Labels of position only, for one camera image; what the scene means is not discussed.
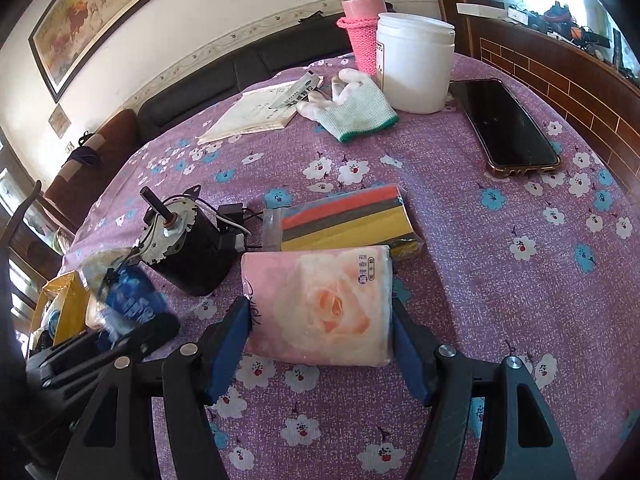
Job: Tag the black smartphone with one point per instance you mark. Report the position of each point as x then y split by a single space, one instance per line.
505 125

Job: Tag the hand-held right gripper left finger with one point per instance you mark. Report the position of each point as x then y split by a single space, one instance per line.
227 355

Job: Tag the pink knitted bottle sleeve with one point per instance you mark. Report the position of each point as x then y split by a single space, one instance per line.
361 45

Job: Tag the blue packet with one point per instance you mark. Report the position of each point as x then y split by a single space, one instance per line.
135 302

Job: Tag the dark cloth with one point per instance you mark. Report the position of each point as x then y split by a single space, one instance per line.
89 149

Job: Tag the paper booklet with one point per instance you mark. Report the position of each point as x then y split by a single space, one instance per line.
250 110

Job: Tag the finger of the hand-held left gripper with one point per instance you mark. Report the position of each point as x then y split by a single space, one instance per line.
145 337

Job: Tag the black sofa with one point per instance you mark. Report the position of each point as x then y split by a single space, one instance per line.
210 85

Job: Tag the small wall picture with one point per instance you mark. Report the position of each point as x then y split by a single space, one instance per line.
59 120

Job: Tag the brown wooden cabinet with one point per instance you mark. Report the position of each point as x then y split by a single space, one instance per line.
540 65

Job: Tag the white plastic jar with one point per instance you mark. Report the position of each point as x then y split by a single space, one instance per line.
412 65

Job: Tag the crumpled clear plastic bag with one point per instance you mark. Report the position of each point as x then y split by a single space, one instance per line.
102 265

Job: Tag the large framed wall painting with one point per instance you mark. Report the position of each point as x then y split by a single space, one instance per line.
100 15

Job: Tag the black flashlight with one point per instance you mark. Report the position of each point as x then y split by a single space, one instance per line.
617 50

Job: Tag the black electric motor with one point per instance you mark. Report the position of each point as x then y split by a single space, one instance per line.
185 255

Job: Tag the flat white box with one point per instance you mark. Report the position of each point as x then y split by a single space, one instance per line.
480 9

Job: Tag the pack of coloured sponges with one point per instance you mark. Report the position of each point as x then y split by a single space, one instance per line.
340 220

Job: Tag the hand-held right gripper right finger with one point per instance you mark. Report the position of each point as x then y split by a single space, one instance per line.
410 355

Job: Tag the pile of small tools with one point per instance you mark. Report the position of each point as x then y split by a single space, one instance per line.
565 20

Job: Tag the yellow bag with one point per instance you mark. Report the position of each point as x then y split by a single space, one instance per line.
67 305

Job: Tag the purple floral tablecloth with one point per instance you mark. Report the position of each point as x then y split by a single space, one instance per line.
475 270

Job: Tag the dark wooden chair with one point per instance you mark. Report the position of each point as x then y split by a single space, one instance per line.
17 220

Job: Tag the pink rose tissue pack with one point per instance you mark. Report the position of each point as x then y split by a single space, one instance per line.
320 305

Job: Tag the white glove green cuff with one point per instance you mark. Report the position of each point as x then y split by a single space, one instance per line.
355 110

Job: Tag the long white carton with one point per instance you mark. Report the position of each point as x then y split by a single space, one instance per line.
297 91

